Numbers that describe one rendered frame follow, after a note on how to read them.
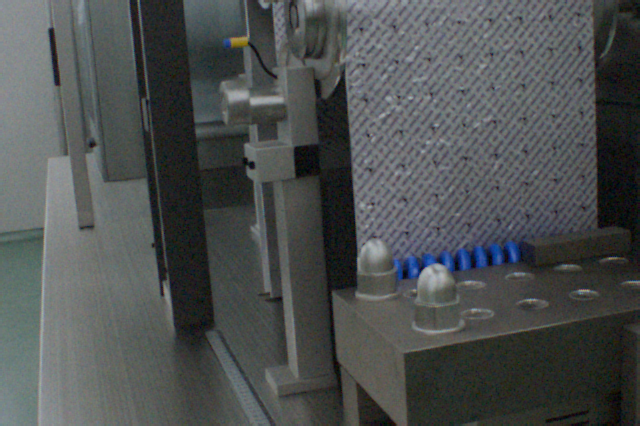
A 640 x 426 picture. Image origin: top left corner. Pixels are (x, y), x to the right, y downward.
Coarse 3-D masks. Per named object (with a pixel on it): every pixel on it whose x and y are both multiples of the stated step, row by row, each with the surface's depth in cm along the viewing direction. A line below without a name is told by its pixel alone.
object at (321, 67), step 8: (328, 0) 75; (592, 0) 81; (600, 0) 81; (328, 8) 76; (592, 8) 81; (600, 8) 82; (328, 16) 76; (592, 16) 82; (600, 16) 82; (328, 24) 76; (600, 24) 83; (328, 32) 76; (328, 40) 77; (328, 48) 77; (328, 56) 77; (312, 64) 82; (320, 64) 80; (328, 64) 78; (320, 72) 80; (328, 72) 78; (344, 72) 79
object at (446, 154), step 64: (384, 64) 76; (448, 64) 78; (512, 64) 79; (576, 64) 81; (384, 128) 77; (448, 128) 79; (512, 128) 81; (576, 128) 82; (384, 192) 78; (448, 192) 80; (512, 192) 82; (576, 192) 83
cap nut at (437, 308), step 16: (432, 272) 62; (448, 272) 62; (432, 288) 62; (448, 288) 62; (416, 304) 63; (432, 304) 62; (448, 304) 62; (416, 320) 63; (432, 320) 62; (448, 320) 62
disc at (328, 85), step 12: (336, 0) 74; (336, 12) 74; (336, 24) 75; (336, 36) 75; (336, 48) 76; (336, 60) 76; (336, 72) 77; (324, 84) 80; (336, 84) 77; (324, 96) 81
